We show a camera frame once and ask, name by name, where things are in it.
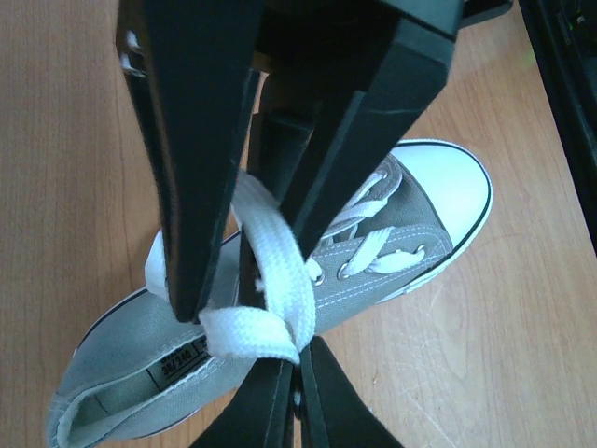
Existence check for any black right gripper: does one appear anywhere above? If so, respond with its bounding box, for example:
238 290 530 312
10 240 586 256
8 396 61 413
114 0 517 262

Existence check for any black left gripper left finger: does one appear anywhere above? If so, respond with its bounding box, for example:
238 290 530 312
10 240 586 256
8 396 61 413
195 358 295 448

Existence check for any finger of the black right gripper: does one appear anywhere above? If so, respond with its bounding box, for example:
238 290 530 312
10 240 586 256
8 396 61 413
140 1 264 322

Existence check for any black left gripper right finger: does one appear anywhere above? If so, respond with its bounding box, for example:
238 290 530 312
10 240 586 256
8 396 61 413
298 336 396 447

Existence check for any white shoelace of sneaker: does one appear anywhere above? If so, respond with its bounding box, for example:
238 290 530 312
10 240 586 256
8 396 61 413
145 171 425 364

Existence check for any grey sneaker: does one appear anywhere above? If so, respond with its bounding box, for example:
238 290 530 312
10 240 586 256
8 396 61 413
46 139 493 447

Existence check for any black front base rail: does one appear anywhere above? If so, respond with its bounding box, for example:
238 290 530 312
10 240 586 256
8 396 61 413
519 1 596 243

